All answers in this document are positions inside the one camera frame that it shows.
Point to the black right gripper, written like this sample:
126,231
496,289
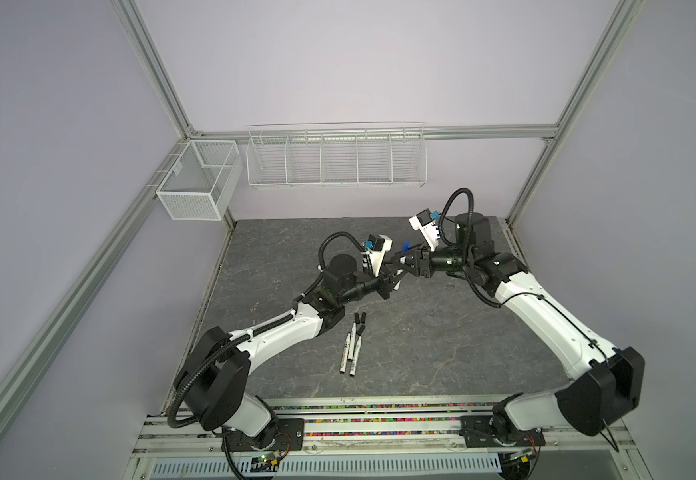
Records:
422,263

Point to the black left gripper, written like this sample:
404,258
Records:
386,283

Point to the white marker blue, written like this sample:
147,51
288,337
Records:
400,257

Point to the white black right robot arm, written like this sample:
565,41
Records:
605,381

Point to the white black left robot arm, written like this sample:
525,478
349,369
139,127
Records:
211,386

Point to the white marker pen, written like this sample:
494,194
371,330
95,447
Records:
355,357
352,342
344,361

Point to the white mesh square basket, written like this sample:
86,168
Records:
200,183

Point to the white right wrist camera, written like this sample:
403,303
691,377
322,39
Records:
426,223

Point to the white wire long basket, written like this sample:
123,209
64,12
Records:
354,154

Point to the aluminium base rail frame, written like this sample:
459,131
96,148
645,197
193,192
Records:
418,437

